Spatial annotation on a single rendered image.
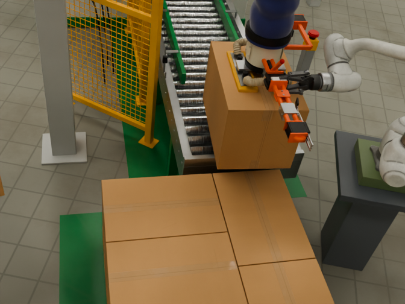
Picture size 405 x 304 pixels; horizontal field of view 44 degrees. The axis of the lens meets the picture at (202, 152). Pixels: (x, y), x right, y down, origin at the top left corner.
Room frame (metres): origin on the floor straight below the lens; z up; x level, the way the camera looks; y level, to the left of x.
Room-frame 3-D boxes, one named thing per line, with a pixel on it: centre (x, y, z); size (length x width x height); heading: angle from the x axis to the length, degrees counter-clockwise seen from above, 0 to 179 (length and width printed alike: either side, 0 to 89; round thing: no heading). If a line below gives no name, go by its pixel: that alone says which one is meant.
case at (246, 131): (2.17, -0.21, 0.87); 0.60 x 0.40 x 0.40; 14
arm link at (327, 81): (2.00, -0.51, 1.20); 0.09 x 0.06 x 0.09; 18
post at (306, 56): (2.74, -0.54, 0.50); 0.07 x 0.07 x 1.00; 18
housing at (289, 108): (1.74, -0.34, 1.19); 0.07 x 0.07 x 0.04; 15
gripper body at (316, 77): (1.98, -0.44, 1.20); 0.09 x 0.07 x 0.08; 108
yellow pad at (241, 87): (2.16, -0.13, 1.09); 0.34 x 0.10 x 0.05; 15
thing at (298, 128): (1.60, -0.37, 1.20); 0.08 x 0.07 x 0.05; 15
